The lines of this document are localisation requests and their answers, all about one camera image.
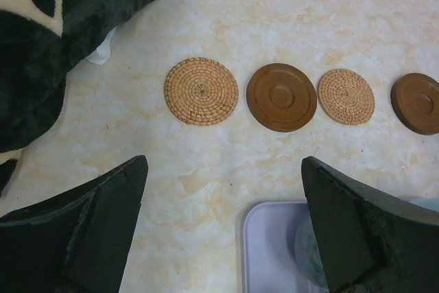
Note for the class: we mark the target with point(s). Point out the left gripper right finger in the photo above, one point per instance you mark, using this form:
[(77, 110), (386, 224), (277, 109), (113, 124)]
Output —
[(368, 240)]

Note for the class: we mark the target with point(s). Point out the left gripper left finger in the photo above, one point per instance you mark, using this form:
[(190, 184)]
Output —
[(77, 241)]

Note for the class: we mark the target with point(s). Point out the black floral plush blanket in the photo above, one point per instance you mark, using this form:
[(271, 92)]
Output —
[(41, 41)]

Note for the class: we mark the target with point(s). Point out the dark wooden coaster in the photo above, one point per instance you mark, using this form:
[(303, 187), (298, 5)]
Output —
[(414, 99), (281, 97)]

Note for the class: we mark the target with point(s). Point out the woven rattan coaster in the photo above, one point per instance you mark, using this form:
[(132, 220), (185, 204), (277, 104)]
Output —
[(346, 97), (201, 91)]

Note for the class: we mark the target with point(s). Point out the grey green mug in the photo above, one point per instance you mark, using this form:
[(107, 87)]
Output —
[(307, 253)]

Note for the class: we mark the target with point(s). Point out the lavender plastic tray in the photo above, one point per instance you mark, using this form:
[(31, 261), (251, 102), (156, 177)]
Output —
[(268, 260)]

